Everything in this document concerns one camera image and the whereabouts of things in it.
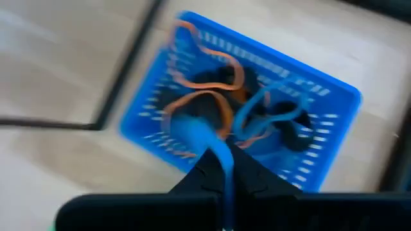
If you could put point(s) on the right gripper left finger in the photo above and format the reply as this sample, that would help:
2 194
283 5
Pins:
205 179

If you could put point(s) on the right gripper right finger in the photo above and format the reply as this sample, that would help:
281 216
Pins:
257 179

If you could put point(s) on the light blue rubber band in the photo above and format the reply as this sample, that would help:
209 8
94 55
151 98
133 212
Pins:
199 134
282 118

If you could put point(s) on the black wide elastic band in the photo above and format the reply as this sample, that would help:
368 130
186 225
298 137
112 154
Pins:
199 112
221 75

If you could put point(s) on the blue plastic basket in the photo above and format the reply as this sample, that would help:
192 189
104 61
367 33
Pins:
337 106

